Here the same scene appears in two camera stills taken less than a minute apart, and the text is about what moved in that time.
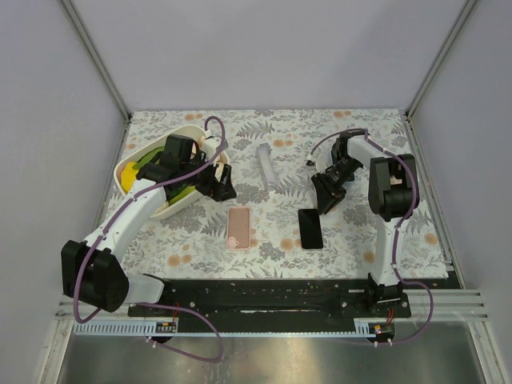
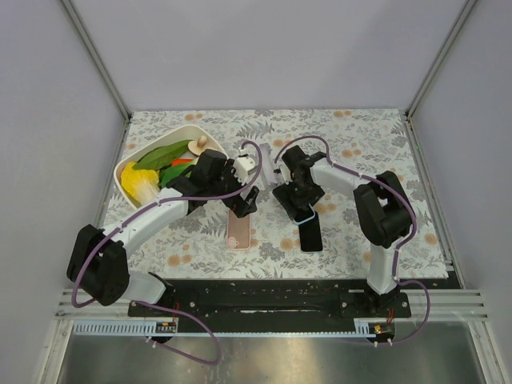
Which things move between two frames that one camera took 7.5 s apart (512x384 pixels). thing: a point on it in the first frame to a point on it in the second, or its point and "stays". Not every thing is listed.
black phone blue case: x=342 y=167 to x=303 y=215
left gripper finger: x=227 y=189 to x=242 y=208
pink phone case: x=239 y=228 stays
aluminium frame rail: x=81 y=29 stays
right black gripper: x=330 y=183 to x=298 y=198
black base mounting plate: x=274 y=306 stays
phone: x=310 y=229 stays
